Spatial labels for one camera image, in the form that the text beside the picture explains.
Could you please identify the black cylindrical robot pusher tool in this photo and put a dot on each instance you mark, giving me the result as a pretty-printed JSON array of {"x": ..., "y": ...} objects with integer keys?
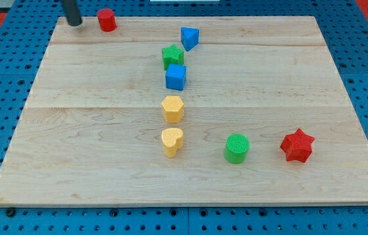
[{"x": 72, "y": 12}]

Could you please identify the blue triangle block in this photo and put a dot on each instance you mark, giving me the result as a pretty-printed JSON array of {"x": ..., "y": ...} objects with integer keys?
[{"x": 189, "y": 37}]

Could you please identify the blue cube block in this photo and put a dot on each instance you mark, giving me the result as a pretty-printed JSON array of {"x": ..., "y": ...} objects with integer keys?
[{"x": 176, "y": 77}]

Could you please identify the green star block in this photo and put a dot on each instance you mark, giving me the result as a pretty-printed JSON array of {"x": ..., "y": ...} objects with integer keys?
[{"x": 172, "y": 55}]

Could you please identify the red cylinder block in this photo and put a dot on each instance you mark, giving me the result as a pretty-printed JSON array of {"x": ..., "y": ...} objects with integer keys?
[{"x": 106, "y": 19}]

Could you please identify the red star block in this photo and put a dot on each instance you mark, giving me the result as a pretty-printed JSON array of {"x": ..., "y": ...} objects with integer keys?
[{"x": 297, "y": 146}]

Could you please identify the yellow hexagon block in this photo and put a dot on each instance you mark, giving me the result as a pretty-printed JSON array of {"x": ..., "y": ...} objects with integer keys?
[{"x": 172, "y": 109}]

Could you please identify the yellow heart block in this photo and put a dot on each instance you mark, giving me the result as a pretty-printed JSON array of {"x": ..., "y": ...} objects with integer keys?
[{"x": 172, "y": 141}]

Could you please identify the green cylinder block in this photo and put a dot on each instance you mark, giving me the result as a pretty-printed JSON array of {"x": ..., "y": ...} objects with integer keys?
[{"x": 236, "y": 148}]

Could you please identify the light wooden board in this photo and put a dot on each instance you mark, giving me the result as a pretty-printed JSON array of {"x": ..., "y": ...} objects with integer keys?
[{"x": 89, "y": 135}]

